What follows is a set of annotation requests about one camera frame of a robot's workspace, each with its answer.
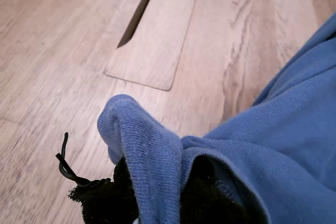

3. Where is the blue printed T-shirt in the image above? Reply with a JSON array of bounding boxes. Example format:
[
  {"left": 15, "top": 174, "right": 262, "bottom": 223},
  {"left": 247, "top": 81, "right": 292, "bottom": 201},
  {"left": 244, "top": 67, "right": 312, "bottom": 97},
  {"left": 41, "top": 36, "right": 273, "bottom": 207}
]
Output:
[{"left": 97, "top": 13, "right": 336, "bottom": 224}]

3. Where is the wooden table hatch lid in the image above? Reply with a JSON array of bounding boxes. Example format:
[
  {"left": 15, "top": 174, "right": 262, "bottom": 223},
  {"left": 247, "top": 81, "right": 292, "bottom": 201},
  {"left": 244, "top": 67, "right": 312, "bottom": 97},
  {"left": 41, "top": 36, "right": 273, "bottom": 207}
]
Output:
[{"left": 104, "top": 0, "right": 204, "bottom": 92}]

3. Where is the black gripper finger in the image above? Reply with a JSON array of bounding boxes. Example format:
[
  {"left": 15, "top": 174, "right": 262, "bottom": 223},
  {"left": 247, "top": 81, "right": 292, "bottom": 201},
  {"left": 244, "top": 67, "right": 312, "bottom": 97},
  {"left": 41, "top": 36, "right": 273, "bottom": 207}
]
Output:
[
  {"left": 67, "top": 156, "right": 140, "bottom": 224},
  {"left": 181, "top": 178, "right": 253, "bottom": 224}
]

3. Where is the black cable tie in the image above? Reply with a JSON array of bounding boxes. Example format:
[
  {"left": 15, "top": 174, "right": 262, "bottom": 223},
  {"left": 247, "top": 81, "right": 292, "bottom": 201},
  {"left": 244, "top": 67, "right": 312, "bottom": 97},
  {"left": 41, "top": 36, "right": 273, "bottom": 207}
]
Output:
[{"left": 55, "top": 132, "right": 111, "bottom": 187}]

